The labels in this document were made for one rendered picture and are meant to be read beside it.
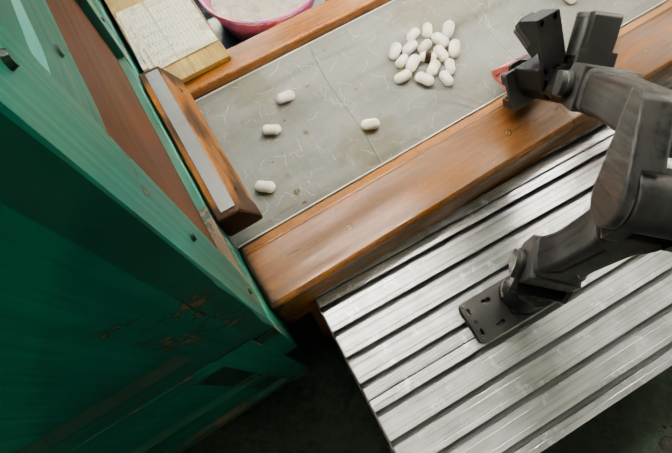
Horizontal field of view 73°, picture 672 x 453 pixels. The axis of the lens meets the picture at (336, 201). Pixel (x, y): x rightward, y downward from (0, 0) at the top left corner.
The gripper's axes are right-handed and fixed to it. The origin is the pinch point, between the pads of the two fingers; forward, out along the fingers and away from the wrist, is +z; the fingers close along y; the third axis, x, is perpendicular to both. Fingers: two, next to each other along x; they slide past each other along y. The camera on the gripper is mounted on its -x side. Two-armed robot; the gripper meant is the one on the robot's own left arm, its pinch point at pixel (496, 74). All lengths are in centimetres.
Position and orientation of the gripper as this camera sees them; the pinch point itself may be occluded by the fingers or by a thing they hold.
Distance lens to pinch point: 90.2
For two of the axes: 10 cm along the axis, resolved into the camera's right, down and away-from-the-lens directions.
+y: -8.5, 4.9, -1.7
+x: 3.7, 8.0, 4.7
